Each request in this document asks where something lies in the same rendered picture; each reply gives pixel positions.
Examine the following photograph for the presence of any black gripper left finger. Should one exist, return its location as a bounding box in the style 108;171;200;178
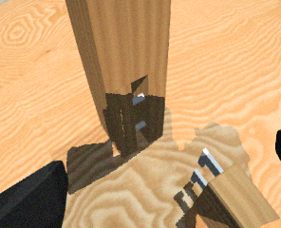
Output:
0;161;68;228

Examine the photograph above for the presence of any wooden post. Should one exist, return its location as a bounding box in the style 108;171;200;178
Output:
65;0;172;157

